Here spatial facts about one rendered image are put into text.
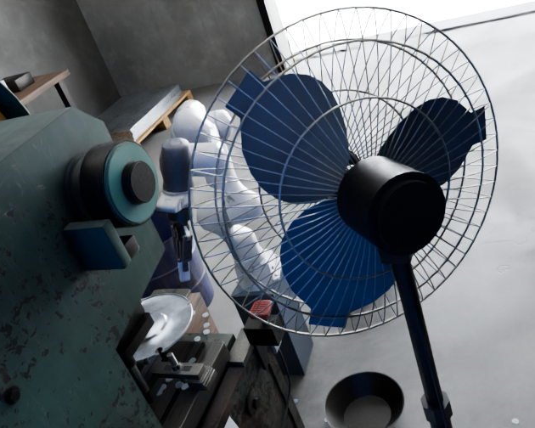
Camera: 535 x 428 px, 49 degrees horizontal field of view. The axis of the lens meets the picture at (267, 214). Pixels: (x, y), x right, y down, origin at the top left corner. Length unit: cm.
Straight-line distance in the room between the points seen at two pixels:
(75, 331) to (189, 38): 540
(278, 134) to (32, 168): 52
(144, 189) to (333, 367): 149
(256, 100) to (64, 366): 69
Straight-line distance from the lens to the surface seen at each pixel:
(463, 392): 237
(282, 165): 95
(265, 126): 95
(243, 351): 179
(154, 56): 680
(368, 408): 238
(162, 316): 182
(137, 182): 126
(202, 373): 164
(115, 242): 124
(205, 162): 167
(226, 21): 628
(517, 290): 274
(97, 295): 136
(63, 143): 132
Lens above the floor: 180
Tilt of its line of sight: 29 degrees down
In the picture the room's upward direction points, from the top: 20 degrees counter-clockwise
